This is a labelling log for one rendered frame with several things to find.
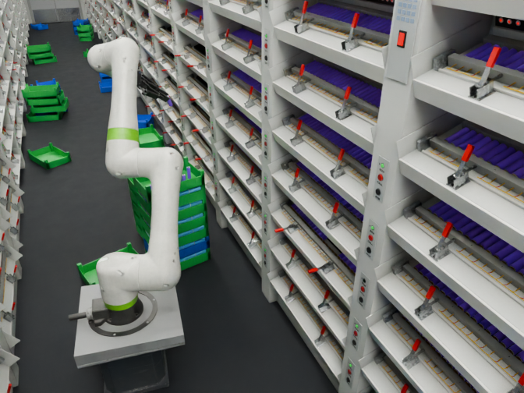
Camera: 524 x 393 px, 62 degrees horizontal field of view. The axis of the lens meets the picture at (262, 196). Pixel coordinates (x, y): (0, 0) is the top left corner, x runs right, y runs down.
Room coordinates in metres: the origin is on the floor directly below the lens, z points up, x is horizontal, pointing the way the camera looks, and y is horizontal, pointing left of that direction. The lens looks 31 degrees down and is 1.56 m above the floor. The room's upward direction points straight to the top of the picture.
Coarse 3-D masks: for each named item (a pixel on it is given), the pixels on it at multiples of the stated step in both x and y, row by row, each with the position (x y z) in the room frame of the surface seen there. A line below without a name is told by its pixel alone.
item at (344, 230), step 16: (288, 160) 1.61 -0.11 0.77; (272, 176) 1.57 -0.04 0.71; (288, 176) 1.53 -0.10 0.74; (304, 176) 1.47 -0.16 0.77; (288, 192) 1.44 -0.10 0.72; (304, 192) 1.41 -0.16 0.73; (320, 192) 1.35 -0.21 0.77; (304, 208) 1.33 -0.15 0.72; (320, 208) 1.30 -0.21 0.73; (336, 208) 1.20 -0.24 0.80; (352, 208) 1.24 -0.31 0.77; (320, 224) 1.22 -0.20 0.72; (336, 224) 1.20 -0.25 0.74; (352, 224) 1.17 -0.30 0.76; (336, 240) 1.13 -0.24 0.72; (352, 240) 1.11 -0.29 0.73; (352, 256) 1.05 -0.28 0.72
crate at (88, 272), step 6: (114, 252) 1.91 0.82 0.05; (126, 252) 1.95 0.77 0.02; (132, 252) 1.96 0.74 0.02; (78, 264) 1.78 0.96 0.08; (84, 264) 1.81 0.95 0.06; (90, 264) 1.82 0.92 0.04; (96, 264) 1.84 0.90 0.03; (78, 270) 1.78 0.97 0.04; (84, 270) 1.80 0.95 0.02; (90, 270) 1.82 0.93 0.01; (96, 270) 1.82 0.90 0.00; (84, 276) 1.71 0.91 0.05; (90, 276) 1.77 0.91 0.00; (96, 276) 1.77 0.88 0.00; (90, 282) 1.64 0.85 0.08; (96, 282) 1.72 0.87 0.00
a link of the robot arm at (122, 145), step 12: (108, 132) 1.51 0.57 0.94; (120, 132) 1.49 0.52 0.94; (132, 132) 1.51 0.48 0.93; (108, 144) 1.47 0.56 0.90; (120, 144) 1.46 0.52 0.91; (132, 144) 1.48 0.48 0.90; (108, 156) 1.44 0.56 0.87; (120, 156) 1.44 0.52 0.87; (132, 156) 1.44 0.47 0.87; (108, 168) 1.43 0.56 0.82; (120, 168) 1.42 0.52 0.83; (132, 168) 1.42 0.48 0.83
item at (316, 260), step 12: (276, 204) 1.59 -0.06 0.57; (288, 204) 1.59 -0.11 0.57; (276, 216) 1.55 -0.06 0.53; (288, 216) 1.53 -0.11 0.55; (300, 240) 1.37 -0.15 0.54; (324, 240) 1.34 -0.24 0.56; (300, 252) 1.36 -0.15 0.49; (312, 252) 1.30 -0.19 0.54; (336, 252) 1.27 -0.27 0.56; (312, 264) 1.26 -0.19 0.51; (324, 276) 1.17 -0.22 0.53; (336, 276) 1.16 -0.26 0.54; (336, 288) 1.11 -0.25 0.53; (348, 288) 1.10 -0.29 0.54; (348, 300) 1.05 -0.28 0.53
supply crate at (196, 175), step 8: (184, 160) 2.07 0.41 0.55; (184, 168) 2.07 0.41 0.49; (192, 168) 2.03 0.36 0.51; (192, 176) 2.00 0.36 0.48; (200, 176) 1.91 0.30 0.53; (136, 184) 1.87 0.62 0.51; (144, 184) 1.92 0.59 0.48; (184, 184) 1.86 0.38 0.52; (192, 184) 1.88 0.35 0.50; (200, 184) 1.91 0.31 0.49; (144, 192) 1.79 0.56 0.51
